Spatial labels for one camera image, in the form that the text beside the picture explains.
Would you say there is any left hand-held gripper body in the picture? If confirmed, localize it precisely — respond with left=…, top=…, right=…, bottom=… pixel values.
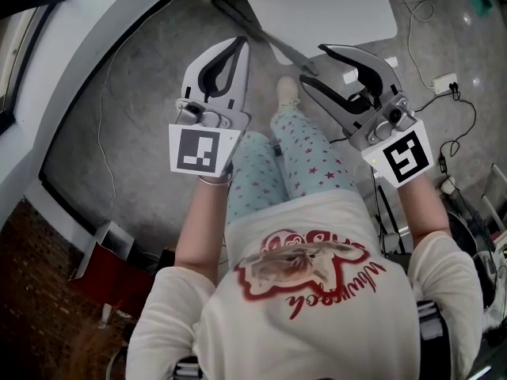
left=169, top=97, right=252, bottom=178

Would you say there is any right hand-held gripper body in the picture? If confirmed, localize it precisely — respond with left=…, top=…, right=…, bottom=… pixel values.
left=348, top=95, right=433, bottom=189

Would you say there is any dark long-handled broom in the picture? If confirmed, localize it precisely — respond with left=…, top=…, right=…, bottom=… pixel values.
left=211, top=0, right=320, bottom=75

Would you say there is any person's left forearm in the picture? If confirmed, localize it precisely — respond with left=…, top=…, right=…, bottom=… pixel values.
left=175, top=175, right=235, bottom=287

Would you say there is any person's right forearm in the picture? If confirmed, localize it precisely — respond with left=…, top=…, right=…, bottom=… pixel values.
left=395, top=171, right=452, bottom=251

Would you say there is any beige shoe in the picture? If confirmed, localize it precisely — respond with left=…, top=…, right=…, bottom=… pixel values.
left=276, top=75, right=301, bottom=114

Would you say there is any person's right leg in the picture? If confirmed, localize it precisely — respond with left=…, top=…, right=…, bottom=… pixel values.
left=269, top=101, right=357, bottom=203

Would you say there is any person's leg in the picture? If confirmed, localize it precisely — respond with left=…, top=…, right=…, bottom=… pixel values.
left=226, top=130, right=287, bottom=226
left=269, top=101, right=357, bottom=203

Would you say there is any white power strip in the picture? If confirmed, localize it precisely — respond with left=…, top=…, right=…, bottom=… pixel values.
left=430, top=72, right=459, bottom=95

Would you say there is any person's left leg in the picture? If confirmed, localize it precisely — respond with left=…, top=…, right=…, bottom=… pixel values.
left=226, top=130, right=287, bottom=226

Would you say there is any black tripod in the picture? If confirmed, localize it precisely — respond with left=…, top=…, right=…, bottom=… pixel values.
left=371, top=170, right=407, bottom=257

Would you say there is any white table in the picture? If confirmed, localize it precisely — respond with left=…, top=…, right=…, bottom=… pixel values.
left=232, top=0, right=398, bottom=67

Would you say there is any white metal rack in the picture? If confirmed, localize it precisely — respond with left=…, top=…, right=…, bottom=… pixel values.
left=481, top=162, right=507, bottom=231

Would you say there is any red box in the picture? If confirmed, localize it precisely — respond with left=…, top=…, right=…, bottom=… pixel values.
left=70, top=241, right=162, bottom=317

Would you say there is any white printed shirt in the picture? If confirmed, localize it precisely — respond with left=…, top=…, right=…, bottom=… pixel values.
left=127, top=191, right=485, bottom=380

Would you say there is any thin wrist bracelet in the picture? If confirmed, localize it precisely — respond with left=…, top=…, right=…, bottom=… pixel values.
left=198, top=174, right=232, bottom=187

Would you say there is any white cable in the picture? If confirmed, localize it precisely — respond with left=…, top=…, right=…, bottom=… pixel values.
left=395, top=0, right=436, bottom=91

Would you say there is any black cable with plug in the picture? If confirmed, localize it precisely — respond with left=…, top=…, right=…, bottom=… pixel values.
left=411, top=82, right=478, bottom=144

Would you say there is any thin grey floor cable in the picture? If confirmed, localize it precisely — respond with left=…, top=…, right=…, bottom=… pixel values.
left=97, top=51, right=118, bottom=218

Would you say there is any white curved frame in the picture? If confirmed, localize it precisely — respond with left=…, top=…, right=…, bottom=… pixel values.
left=0, top=0, right=241, bottom=229

